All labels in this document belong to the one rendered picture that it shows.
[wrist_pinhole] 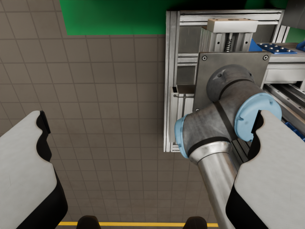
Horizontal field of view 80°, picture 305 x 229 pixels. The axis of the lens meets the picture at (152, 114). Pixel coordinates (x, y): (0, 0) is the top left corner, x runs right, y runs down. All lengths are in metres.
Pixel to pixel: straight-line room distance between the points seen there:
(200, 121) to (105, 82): 1.42
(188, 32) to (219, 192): 1.19
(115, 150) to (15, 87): 1.20
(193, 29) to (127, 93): 0.83
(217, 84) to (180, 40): 0.88
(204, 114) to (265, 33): 1.20
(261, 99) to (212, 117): 0.12
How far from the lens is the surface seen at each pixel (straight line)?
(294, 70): 0.89
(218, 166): 0.46
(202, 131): 0.48
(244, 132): 0.50
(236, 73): 0.61
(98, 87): 1.86
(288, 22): 1.38
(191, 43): 1.47
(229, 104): 0.50
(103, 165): 2.49
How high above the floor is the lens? 1.63
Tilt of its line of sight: 58 degrees down
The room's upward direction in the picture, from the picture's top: 178 degrees counter-clockwise
